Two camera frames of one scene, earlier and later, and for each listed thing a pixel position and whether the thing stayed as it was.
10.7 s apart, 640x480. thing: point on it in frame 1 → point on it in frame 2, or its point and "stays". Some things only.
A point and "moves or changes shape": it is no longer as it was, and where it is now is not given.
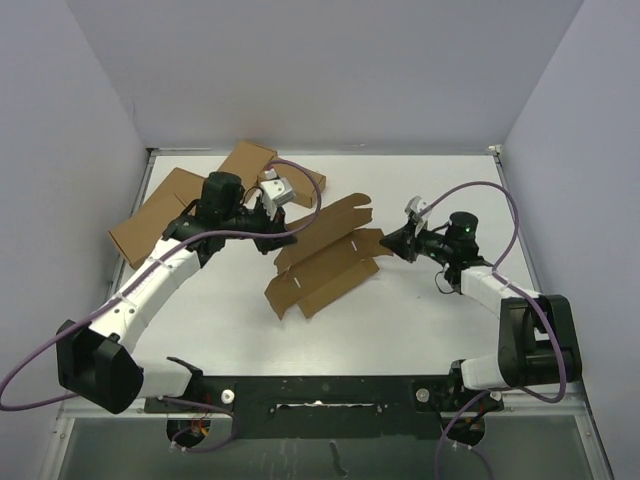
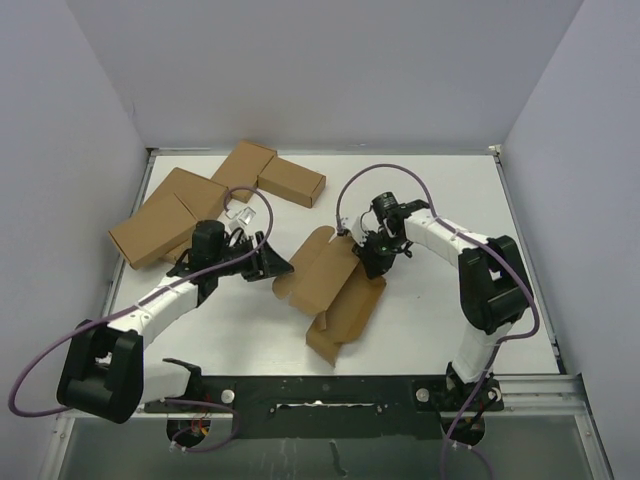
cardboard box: x=306 y=184 stays
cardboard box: x=248 y=160 stays
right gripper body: x=430 y=243 → x=379 y=250
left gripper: x=277 y=225 → x=265 y=262
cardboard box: x=333 y=252 moves or changes shape
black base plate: x=331 y=407 stays
